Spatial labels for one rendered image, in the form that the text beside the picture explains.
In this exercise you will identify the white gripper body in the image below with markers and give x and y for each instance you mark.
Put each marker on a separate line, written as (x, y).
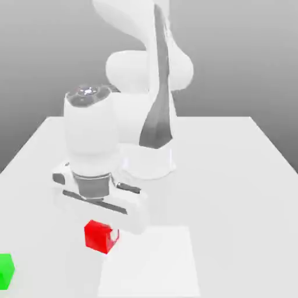
(130, 209)

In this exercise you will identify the small red cube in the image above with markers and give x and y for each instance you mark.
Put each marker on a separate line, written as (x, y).
(95, 235)

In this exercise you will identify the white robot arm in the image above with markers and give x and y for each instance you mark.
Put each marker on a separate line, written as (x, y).
(90, 130)

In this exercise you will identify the small green cube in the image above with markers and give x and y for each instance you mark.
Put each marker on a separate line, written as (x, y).
(5, 270)

